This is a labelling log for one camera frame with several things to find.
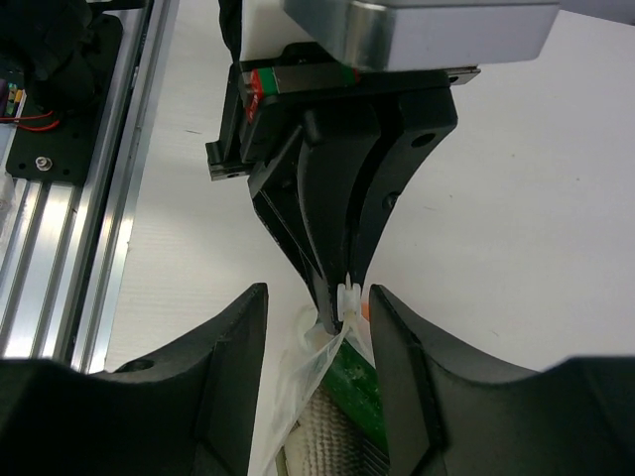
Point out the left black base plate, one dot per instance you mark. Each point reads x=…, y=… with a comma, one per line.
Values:
x=61, y=149

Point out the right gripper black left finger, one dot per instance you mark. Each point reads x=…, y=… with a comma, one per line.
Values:
x=187, y=408

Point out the green cucumber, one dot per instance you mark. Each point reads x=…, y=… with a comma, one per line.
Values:
x=352, y=383

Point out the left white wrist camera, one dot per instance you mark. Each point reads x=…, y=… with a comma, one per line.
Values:
x=388, y=36

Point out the orange fruit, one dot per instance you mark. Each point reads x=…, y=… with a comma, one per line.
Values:
x=365, y=312

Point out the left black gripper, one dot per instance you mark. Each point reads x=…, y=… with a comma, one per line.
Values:
x=309, y=160

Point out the clear zip top bag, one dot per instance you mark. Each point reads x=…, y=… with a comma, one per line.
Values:
x=305, y=357

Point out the grey toy fish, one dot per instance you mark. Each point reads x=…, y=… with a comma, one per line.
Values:
x=324, y=441

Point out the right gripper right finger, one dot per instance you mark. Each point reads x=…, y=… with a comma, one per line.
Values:
x=451, y=409

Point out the aluminium rail front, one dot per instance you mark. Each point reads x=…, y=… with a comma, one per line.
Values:
x=63, y=247

